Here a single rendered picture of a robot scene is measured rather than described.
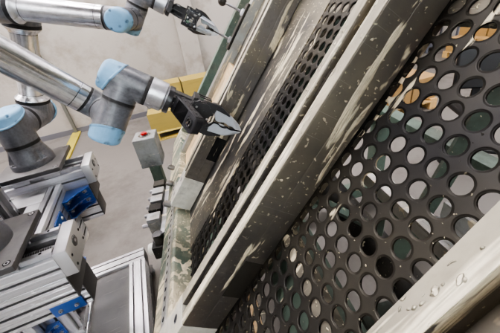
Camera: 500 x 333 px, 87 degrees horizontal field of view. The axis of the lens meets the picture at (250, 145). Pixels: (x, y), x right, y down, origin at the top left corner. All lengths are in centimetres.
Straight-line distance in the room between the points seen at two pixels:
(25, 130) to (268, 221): 108
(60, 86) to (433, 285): 77
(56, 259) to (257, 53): 77
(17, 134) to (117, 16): 60
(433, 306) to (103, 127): 64
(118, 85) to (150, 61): 408
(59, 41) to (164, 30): 145
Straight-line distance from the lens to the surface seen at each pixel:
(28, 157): 133
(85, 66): 480
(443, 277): 20
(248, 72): 78
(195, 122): 60
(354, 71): 34
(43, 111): 140
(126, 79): 67
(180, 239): 88
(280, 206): 39
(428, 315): 21
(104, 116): 69
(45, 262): 92
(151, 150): 155
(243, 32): 121
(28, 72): 78
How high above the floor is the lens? 151
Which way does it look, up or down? 29 degrees down
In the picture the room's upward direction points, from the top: 8 degrees counter-clockwise
